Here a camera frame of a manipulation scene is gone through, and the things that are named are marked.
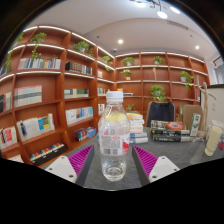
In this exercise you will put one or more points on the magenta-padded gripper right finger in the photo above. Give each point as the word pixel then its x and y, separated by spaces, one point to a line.
pixel 163 166

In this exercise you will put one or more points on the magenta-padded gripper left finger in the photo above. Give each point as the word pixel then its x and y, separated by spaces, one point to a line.
pixel 61 166

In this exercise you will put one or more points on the clear plastic water bottle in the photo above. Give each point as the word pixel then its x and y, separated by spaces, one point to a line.
pixel 114 140

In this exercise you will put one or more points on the stack of dark books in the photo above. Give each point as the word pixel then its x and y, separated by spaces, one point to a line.
pixel 168 131

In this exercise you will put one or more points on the upright green and white carton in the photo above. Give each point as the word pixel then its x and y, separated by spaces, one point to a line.
pixel 195 125

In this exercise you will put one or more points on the cream ceramic mug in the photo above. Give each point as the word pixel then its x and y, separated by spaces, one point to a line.
pixel 212 140

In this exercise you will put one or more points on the tan chair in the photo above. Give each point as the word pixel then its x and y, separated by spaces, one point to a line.
pixel 190 115

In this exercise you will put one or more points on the flat round red coaster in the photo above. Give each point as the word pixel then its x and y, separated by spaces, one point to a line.
pixel 221 145

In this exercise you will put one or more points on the wooden shelf unit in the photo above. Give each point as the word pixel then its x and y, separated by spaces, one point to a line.
pixel 50 86

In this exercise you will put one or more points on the white partition with dark top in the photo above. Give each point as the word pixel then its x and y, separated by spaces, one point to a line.
pixel 216 103

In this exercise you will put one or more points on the ceiling lamp with round bulbs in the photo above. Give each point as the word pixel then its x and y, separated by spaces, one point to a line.
pixel 161 14

